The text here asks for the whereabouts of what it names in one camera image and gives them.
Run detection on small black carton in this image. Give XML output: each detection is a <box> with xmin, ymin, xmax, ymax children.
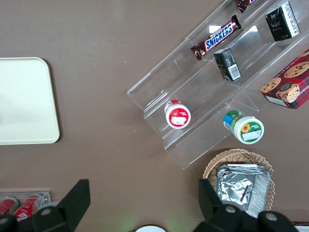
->
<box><xmin>213</xmin><ymin>47</ymin><xmax>242</xmax><ymax>82</ymax></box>
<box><xmin>265</xmin><ymin>1</ymin><xmax>301</xmax><ymax>42</ymax></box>

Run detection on clear acrylic stepped display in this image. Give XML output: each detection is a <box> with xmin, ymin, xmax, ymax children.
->
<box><xmin>126</xmin><ymin>0</ymin><xmax>309</xmax><ymax>170</ymax></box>

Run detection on red cola bottle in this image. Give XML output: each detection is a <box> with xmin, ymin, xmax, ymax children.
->
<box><xmin>12</xmin><ymin>194</ymin><xmax>43</xmax><ymax>222</ymax></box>
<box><xmin>0</xmin><ymin>197</ymin><xmax>20</xmax><ymax>216</ymax></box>

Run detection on clear acrylic bottle rack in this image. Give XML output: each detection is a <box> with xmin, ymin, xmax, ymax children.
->
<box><xmin>0</xmin><ymin>190</ymin><xmax>52</xmax><ymax>216</ymax></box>

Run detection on light wicker basket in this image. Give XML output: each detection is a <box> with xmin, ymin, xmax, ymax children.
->
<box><xmin>202</xmin><ymin>148</ymin><xmax>276</xmax><ymax>215</ymax></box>

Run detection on red tartan cookie box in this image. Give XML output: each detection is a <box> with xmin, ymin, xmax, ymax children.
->
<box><xmin>260</xmin><ymin>49</ymin><xmax>309</xmax><ymax>110</ymax></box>

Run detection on silver foil packets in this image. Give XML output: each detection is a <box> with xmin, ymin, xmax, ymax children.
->
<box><xmin>215</xmin><ymin>163</ymin><xmax>273</xmax><ymax>219</ymax></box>

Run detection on red lid cup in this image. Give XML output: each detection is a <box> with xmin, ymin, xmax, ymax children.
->
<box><xmin>164</xmin><ymin>99</ymin><xmax>192</xmax><ymax>130</ymax></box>

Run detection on green lid cup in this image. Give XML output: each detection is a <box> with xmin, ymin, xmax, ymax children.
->
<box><xmin>223</xmin><ymin>110</ymin><xmax>265</xmax><ymax>145</ymax></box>

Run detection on cream plastic tray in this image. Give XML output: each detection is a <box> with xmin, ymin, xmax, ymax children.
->
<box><xmin>0</xmin><ymin>57</ymin><xmax>60</xmax><ymax>145</ymax></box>

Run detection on Snickers chocolate bar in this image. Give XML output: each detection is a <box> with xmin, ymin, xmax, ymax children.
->
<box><xmin>235</xmin><ymin>0</ymin><xmax>260</xmax><ymax>14</ymax></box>
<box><xmin>190</xmin><ymin>14</ymin><xmax>242</xmax><ymax>61</ymax></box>

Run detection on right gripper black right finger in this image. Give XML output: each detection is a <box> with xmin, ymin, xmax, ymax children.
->
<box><xmin>198</xmin><ymin>178</ymin><xmax>258</xmax><ymax>232</ymax></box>

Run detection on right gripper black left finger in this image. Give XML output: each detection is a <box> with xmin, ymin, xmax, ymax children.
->
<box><xmin>16</xmin><ymin>178</ymin><xmax>91</xmax><ymax>232</ymax></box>

